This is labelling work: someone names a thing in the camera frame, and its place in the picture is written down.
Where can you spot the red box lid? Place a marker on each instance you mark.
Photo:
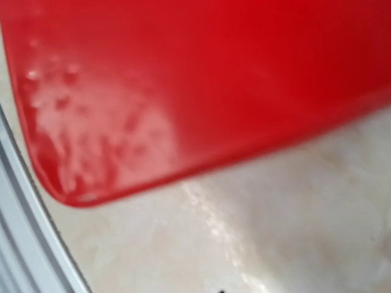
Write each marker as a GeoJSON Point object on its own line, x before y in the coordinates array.
{"type": "Point", "coordinates": [117, 97]}

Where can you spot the aluminium table front rail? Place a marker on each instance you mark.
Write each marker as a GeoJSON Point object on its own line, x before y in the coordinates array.
{"type": "Point", "coordinates": [33, 256]}

